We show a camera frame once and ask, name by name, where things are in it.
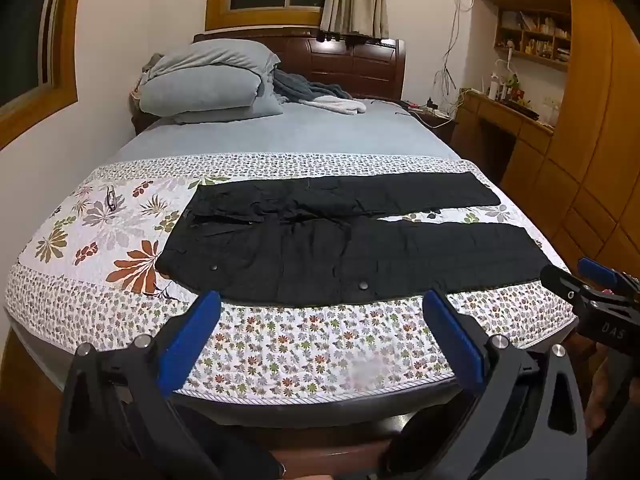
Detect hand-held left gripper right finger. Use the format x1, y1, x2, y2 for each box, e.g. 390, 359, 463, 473
387, 289, 588, 480

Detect wooden nightstand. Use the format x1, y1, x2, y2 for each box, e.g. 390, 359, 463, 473
400, 99, 458, 147

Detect hanging cables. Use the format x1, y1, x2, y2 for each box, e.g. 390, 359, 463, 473
437, 0, 476, 111

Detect floral quilt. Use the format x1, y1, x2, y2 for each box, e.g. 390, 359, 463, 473
4, 152, 576, 401

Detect black pants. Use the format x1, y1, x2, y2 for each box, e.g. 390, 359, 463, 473
156, 171, 553, 307

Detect person's right hand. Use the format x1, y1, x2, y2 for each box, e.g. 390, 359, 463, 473
585, 355, 640, 436

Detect grey pillows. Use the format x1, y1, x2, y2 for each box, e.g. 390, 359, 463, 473
137, 40, 283, 113

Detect blue-grey pillow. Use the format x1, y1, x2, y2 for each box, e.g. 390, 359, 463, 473
170, 100, 285, 125

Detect wooden desk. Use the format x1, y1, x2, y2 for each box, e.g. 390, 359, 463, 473
452, 89, 557, 193

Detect dark wooden headboard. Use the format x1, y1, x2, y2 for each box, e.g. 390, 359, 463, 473
131, 32, 407, 136

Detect white towel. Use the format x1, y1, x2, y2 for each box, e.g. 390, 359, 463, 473
300, 95, 368, 117

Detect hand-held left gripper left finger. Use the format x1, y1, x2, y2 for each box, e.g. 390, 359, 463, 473
55, 290, 281, 480

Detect dark grey blanket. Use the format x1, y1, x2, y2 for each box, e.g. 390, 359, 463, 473
272, 67, 353, 106

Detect bed with blue sheet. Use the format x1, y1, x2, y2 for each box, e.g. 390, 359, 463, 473
2, 97, 581, 431

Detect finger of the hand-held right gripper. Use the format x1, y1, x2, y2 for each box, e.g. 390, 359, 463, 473
540, 263, 593, 311
577, 257, 640, 295

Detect wooden wall shelf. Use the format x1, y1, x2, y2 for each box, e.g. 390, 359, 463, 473
494, 7, 573, 72

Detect wooden wardrobe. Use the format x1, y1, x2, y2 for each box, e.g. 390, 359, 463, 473
475, 0, 640, 283

